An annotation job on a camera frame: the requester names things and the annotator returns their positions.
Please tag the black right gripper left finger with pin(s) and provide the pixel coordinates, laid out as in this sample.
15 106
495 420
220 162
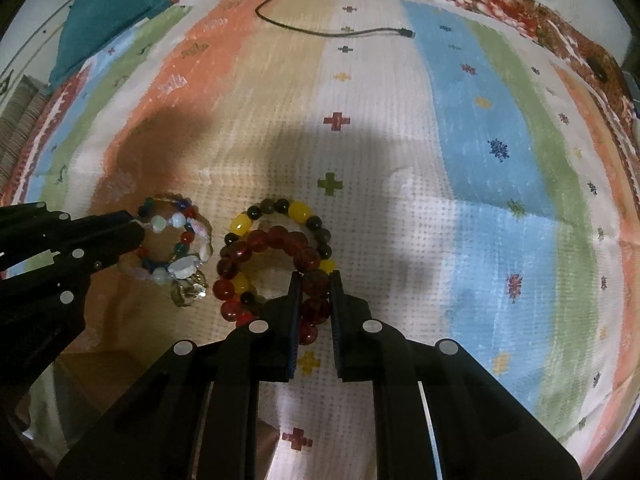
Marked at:
193 413

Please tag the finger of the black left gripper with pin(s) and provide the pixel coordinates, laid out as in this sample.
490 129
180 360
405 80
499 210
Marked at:
102 249
101 222

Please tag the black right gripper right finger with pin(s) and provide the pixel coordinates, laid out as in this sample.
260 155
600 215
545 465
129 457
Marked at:
438 413

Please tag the grey striped cushion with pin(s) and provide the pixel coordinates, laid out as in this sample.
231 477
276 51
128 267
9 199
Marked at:
17 121

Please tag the teal cloth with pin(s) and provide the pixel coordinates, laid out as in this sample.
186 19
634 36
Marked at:
91 25

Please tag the small black object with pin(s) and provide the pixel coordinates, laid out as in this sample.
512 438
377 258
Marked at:
598 70

